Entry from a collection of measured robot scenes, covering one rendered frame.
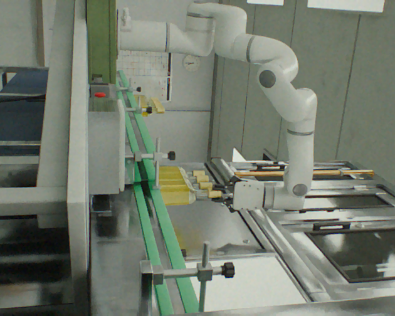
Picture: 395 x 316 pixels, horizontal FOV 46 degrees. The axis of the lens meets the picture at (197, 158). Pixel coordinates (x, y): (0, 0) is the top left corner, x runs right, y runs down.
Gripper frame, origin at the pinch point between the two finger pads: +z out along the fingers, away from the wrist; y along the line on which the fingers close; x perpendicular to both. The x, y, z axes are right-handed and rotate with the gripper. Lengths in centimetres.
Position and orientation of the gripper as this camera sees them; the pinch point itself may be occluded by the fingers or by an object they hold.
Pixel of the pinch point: (217, 192)
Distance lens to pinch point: 156.3
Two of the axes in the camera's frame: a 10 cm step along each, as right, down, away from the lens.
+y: 0.6, -9.5, -3.0
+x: -0.5, 3.0, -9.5
